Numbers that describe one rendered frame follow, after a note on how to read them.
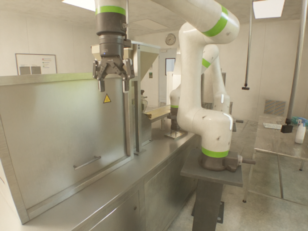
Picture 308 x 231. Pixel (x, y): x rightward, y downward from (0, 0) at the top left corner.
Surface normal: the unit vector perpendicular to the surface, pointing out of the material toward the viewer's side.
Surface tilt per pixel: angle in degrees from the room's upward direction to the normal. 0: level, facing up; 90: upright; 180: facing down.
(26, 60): 90
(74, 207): 0
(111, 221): 90
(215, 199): 90
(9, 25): 90
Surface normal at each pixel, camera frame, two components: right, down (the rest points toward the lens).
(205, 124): -0.79, 0.11
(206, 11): 0.43, 0.58
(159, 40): -0.56, 0.21
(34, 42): 0.83, 0.14
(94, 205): 0.00, -0.97
